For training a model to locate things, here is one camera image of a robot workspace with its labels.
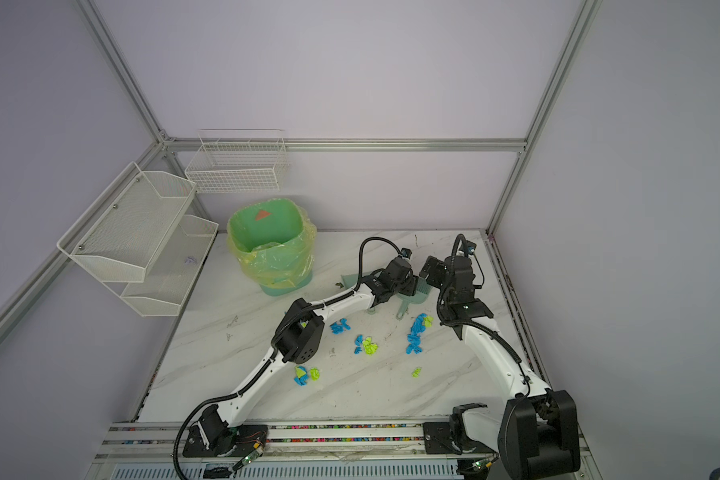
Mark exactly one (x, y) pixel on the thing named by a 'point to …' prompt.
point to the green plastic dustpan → (422, 292)
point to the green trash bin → (274, 240)
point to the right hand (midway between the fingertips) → (440, 260)
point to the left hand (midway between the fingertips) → (409, 278)
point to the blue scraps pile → (414, 337)
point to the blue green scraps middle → (369, 346)
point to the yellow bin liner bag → (275, 241)
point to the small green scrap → (416, 372)
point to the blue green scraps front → (301, 377)
